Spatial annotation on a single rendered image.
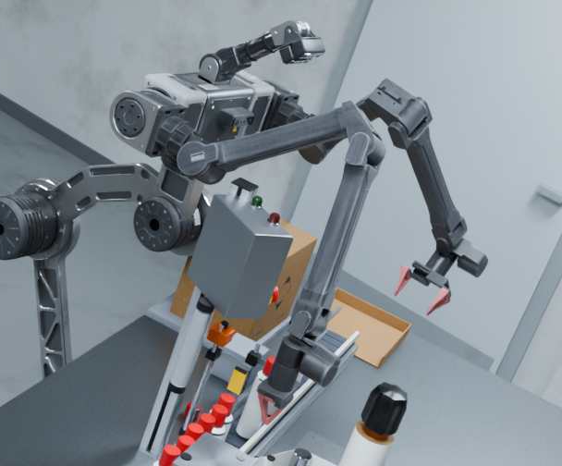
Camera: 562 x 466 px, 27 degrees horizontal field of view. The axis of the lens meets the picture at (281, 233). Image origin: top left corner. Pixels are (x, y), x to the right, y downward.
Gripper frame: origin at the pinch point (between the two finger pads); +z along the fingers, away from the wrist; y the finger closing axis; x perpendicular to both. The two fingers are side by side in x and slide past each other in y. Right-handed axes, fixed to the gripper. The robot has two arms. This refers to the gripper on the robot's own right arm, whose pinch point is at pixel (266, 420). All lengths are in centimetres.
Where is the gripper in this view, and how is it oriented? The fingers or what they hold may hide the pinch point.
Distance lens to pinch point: 250.3
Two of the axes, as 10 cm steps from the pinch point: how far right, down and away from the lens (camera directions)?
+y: 3.6, -2.2, 9.0
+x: -8.8, -4.1, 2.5
